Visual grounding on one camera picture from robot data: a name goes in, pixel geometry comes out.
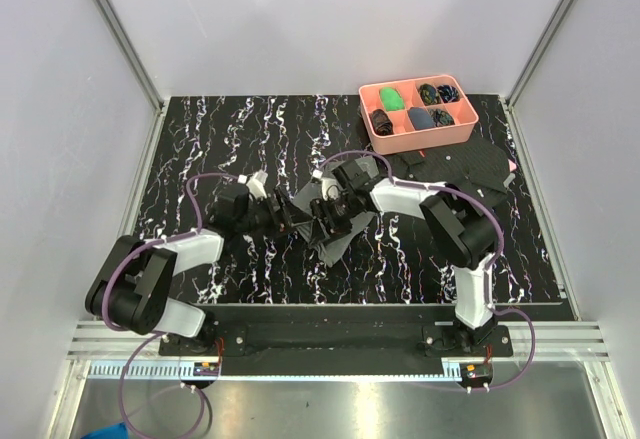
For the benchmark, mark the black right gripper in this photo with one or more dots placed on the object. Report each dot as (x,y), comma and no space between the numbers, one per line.
(322,209)

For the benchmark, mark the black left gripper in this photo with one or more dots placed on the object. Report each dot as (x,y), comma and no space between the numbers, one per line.
(286,216)

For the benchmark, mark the grey cloth napkin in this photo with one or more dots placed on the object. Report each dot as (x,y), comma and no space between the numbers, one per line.
(331,254)

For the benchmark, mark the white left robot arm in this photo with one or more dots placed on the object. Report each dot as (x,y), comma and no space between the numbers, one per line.
(132,289)

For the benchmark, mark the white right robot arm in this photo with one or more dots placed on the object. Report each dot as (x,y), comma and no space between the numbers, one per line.
(465,230)

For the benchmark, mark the brown patterned rolled tie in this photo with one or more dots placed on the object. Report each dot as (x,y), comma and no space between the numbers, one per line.
(381,123)

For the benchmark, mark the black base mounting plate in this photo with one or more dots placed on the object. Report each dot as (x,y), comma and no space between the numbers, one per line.
(392,364)

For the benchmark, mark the green rolled cloth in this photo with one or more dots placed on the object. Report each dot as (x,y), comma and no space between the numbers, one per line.
(391,99)

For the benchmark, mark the blue-grey rolled cloth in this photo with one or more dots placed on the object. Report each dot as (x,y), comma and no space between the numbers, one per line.
(420,119)

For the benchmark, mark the pink divided organizer box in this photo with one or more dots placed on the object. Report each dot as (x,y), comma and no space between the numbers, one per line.
(405,138)

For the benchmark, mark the teal paisley rolled tie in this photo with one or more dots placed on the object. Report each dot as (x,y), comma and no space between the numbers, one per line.
(441,118)

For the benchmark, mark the dark striped button shirt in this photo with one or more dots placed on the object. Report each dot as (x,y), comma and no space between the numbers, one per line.
(477,166)

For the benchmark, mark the olive floral rolled tie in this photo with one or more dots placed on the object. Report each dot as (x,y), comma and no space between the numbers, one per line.
(429,94)

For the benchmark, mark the navy striped rolled tie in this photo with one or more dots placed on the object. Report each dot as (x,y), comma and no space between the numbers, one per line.
(448,93)

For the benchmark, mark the blue cloth scrap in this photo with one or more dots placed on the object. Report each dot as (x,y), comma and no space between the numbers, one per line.
(115,431)

